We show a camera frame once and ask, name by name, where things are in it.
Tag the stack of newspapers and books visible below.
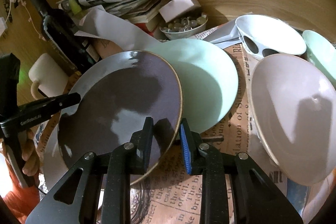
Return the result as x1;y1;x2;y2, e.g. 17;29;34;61
57;0;170;32

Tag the dark wine bottle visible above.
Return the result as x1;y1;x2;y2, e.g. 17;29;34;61
31;0;101;73

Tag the small white cardboard box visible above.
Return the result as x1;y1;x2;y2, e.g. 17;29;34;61
159;0;201;23

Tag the grey folded paper sheet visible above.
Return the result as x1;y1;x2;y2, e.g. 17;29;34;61
75;9;161;51

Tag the mint green bowl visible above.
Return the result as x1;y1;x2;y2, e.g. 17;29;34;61
302;30;336;87

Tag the cream ceramic mug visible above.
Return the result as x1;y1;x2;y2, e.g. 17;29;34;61
29;53;68;100

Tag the mint green plate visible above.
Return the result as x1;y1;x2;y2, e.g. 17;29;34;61
146;39;239;133

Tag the person's left hand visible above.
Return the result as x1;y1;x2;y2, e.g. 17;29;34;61
0;129;41;177

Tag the white bowl with black spots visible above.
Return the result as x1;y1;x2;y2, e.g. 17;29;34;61
235;14;306;60

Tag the dark purple ceramic plate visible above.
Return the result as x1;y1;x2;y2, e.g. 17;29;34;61
58;51;183;172

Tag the white ceramic plate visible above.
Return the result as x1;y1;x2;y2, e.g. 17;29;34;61
43;125;68;190

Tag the small bowl of glass marbles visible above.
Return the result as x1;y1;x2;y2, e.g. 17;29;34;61
159;12;208;40

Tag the large grey-pink bowl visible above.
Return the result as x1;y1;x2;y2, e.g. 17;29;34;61
251;54;335;185

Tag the printed newspaper table covering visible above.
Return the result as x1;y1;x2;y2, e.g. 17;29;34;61
34;27;316;224

